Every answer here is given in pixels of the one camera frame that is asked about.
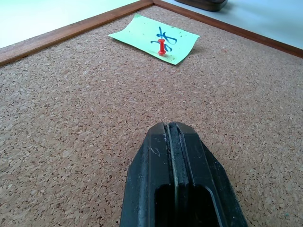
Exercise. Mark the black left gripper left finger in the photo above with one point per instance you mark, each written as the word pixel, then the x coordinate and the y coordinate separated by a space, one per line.
pixel 144 179

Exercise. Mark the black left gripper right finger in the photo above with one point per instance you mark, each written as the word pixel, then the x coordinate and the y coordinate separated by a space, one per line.
pixel 206 179

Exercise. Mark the green paper note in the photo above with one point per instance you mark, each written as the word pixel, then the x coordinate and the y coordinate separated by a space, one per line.
pixel 142 33

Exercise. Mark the dark wooden tray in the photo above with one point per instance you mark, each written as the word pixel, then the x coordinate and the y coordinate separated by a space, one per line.
pixel 203 4

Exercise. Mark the red pushpin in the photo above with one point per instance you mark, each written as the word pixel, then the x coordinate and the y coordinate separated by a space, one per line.
pixel 161 47

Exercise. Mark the cork board with wooden frame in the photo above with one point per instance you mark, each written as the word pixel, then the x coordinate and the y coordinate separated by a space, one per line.
pixel 71 113

